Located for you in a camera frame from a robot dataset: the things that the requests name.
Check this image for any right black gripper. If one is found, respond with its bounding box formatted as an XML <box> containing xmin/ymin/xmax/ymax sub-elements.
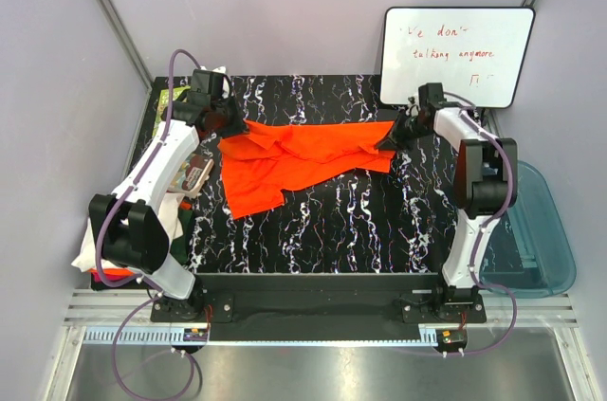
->
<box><xmin>375</xmin><ymin>109</ymin><xmax>431</xmax><ymax>153</ymax></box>

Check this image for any orange t shirt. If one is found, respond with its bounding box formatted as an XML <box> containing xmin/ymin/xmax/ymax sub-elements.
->
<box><xmin>218</xmin><ymin>121</ymin><xmax>395</xmax><ymax>219</ymax></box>
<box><xmin>89</xmin><ymin>268</ymin><xmax>134</xmax><ymax>282</ymax></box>

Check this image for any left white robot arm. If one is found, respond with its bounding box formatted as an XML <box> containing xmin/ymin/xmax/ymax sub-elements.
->
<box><xmin>88</xmin><ymin>69</ymin><xmax>248</xmax><ymax>321</ymax></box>

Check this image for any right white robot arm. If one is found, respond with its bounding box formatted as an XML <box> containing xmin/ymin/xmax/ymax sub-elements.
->
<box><xmin>376</xmin><ymin>82</ymin><xmax>518</xmax><ymax>322</ymax></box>

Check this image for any yellow small book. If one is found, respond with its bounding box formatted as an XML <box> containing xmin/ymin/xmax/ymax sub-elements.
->
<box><xmin>167</xmin><ymin>154</ymin><xmax>214</xmax><ymax>199</ymax></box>

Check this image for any green treehouse book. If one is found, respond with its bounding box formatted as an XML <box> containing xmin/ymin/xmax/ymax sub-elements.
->
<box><xmin>152</xmin><ymin>86</ymin><xmax>190</xmax><ymax>137</ymax></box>

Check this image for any white dry erase board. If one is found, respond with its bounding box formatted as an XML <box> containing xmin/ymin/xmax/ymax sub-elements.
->
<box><xmin>379</xmin><ymin>8</ymin><xmax>535</xmax><ymax>109</ymax></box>

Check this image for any black marbled table mat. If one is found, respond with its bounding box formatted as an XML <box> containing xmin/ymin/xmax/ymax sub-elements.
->
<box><xmin>181</xmin><ymin>75</ymin><xmax>457</xmax><ymax>274</ymax></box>

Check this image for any white folded t shirt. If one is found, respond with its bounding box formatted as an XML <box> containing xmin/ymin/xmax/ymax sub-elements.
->
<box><xmin>71</xmin><ymin>192</ymin><xmax>185</xmax><ymax>272</ymax></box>

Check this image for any dark folded t shirt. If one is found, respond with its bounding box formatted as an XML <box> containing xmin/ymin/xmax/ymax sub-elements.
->
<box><xmin>89</xmin><ymin>194</ymin><xmax>194</xmax><ymax>300</ymax></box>

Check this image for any teal plastic bin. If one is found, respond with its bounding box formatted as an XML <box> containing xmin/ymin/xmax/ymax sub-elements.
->
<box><xmin>480</xmin><ymin>161</ymin><xmax>577</xmax><ymax>299</ymax></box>

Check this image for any orange folded t shirt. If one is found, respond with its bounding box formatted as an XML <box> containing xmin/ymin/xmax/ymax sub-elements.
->
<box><xmin>89</xmin><ymin>268</ymin><xmax>134</xmax><ymax>282</ymax></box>

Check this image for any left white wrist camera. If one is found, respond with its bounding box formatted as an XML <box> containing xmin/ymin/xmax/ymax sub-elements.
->
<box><xmin>199</xmin><ymin>66</ymin><xmax>230</xmax><ymax>90</ymax></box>

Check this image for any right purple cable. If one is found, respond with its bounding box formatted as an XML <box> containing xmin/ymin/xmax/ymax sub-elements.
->
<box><xmin>445</xmin><ymin>90</ymin><xmax>520</xmax><ymax>359</ymax></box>

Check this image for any purple cable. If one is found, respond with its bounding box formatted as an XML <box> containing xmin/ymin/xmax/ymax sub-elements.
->
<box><xmin>445</xmin><ymin>90</ymin><xmax>520</xmax><ymax>359</ymax></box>
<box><xmin>94</xmin><ymin>48</ymin><xmax>210</xmax><ymax>397</ymax></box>

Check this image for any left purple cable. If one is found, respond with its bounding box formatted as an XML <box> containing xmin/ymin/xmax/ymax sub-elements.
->
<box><xmin>94</xmin><ymin>48</ymin><xmax>210</xmax><ymax>397</ymax></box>

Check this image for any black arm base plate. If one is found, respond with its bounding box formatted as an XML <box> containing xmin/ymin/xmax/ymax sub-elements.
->
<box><xmin>151</xmin><ymin>273</ymin><xmax>487</xmax><ymax>324</ymax></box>

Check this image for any grey cable duct rail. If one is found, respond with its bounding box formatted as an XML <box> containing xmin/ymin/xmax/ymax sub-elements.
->
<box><xmin>83</xmin><ymin>326</ymin><xmax>209</xmax><ymax>346</ymax></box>

